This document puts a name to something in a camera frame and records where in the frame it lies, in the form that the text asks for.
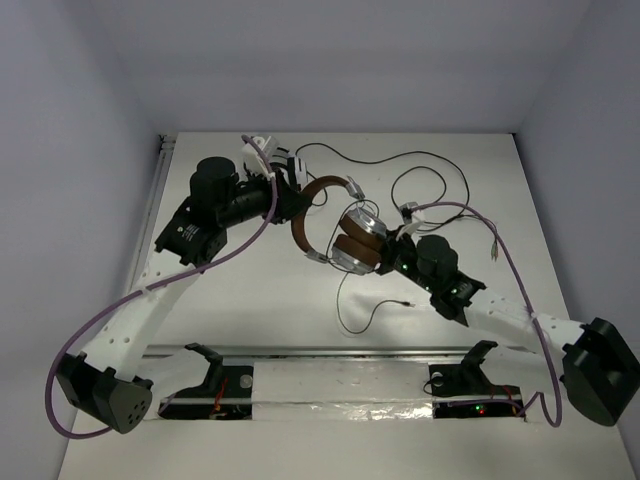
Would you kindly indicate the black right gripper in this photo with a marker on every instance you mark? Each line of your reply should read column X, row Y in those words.
column 391, row 246

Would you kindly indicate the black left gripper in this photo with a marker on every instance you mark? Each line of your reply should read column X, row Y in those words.
column 281, row 196

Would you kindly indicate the brown silver headphones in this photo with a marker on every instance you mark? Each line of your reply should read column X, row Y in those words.
column 357, row 249

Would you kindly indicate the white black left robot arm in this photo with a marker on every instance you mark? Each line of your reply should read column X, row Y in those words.
column 224, row 213

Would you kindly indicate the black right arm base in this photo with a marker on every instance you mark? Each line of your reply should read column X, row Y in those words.
column 462, row 391

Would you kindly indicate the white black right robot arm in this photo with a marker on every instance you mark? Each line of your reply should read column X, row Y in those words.
column 589, row 364

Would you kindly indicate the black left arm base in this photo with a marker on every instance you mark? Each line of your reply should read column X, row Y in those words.
column 225, row 393

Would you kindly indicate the white black headphones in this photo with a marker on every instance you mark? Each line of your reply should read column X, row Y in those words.
column 296, row 169

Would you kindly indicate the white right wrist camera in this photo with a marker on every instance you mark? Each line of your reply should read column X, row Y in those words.
column 412, row 219

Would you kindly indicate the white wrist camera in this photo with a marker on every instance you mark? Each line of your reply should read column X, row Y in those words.
column 257, row 153
column 412, row 219

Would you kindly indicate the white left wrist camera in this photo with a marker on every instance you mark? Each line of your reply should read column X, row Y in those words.
column 257, row 153

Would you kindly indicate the aluminium left side rail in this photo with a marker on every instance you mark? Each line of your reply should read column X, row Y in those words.
column 142, row 247

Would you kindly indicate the aluminium rail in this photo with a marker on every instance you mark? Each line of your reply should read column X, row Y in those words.
column 337, row 352
column 142, row 247

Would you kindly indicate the aluminium front rail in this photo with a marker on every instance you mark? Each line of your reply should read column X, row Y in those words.
column 337, row 352

